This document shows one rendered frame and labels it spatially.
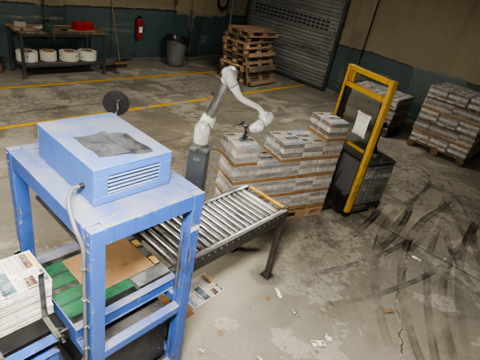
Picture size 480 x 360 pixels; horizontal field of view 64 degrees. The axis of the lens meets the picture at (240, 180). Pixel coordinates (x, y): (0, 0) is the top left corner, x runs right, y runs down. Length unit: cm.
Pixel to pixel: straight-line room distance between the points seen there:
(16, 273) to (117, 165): 85
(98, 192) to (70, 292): 86
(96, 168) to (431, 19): 927
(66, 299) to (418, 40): 938
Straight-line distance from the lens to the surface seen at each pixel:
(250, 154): 405
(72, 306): 253
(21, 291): 230
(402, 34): 1056
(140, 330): 252
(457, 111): 855
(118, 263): 276
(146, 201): 202
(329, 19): 1138
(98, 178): 190
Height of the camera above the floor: 266
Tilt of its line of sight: 29 degrees down
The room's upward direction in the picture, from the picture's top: 11 degrees clockwise
